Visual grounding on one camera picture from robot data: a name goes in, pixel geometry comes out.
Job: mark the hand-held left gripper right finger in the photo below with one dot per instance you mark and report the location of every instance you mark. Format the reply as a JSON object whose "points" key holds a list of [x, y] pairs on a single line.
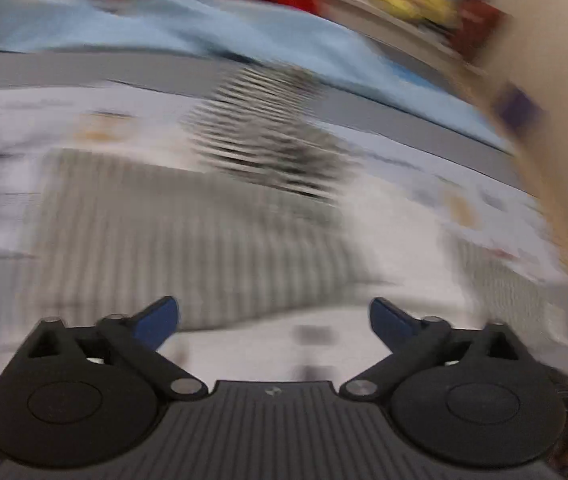
{"points": [[389, 322]]}

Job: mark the brown cardboard box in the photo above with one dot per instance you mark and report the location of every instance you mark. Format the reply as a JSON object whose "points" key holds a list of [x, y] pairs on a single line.
{"points": [[539, 60]]}

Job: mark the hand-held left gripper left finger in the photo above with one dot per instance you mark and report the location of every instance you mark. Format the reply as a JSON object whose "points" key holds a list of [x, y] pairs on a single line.
{"points": [[158, 321]]}

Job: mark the grey striped ribbed cloth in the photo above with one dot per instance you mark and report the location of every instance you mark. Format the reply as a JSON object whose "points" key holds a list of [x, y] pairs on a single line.
{"points": [[184, 240]]}

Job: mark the black white striped cloth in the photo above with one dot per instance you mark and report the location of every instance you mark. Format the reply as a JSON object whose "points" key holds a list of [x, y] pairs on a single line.
{"points": [[269, 130]]}

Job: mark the white printed mat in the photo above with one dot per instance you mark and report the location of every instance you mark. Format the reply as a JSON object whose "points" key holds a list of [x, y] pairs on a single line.
{"points": [[9, 150]]}

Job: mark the light blue cloth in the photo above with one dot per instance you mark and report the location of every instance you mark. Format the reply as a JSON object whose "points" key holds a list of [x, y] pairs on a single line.
{"points": [[174, 25]]}

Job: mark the dark red object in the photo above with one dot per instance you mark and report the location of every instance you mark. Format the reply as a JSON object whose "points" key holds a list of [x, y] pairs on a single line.
{"points": [[476, 25]]}

